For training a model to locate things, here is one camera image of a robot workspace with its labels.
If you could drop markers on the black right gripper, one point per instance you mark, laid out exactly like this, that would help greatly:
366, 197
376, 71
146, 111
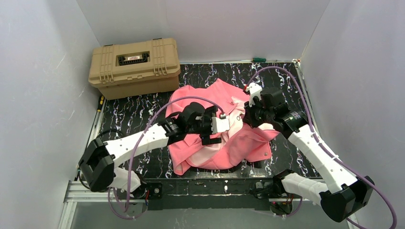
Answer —
250, 111

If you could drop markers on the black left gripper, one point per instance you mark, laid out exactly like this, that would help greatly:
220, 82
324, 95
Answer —
208, 130

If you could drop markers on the pink zip-up jacket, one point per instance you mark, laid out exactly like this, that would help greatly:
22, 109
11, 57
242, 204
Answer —
239, 143

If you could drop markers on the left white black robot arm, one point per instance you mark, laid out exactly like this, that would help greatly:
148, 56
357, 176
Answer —
101, 161

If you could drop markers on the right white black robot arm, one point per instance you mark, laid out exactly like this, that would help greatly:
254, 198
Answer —
342, 193

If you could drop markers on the tan plastic tool case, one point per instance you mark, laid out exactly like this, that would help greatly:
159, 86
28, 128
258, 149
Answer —
125, 70

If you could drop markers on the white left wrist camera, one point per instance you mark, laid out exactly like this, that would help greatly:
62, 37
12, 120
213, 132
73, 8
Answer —
220, 124

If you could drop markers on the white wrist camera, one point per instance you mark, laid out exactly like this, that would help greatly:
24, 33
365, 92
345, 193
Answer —
254, 91
220, 124

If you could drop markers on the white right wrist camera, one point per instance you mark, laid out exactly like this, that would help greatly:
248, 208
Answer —
254, 91

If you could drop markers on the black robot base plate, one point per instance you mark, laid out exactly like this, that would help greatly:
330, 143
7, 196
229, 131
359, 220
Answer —
217, 193

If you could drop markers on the yellow black handled screwdriver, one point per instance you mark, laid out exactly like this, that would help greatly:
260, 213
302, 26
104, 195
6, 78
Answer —
100, 104

